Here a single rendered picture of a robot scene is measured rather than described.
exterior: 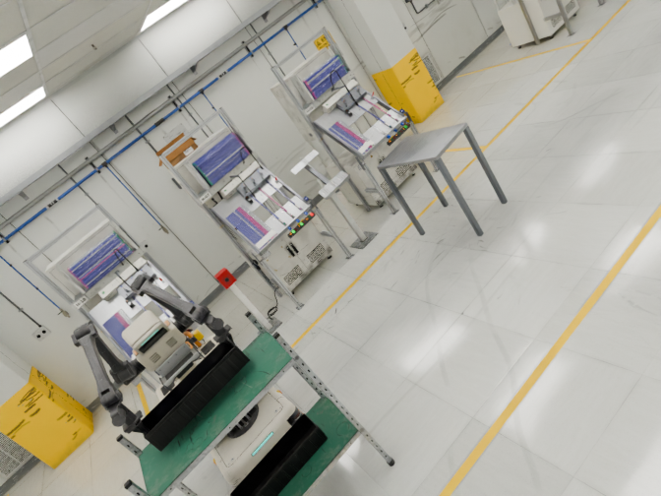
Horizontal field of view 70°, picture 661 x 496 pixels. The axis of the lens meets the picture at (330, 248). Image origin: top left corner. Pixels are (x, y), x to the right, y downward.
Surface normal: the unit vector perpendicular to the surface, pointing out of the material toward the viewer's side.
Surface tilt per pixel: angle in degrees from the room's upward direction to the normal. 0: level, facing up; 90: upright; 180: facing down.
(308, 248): 90
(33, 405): 90
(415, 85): 90
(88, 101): 90
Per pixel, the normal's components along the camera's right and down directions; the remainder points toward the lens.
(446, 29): 0.47, 0.11
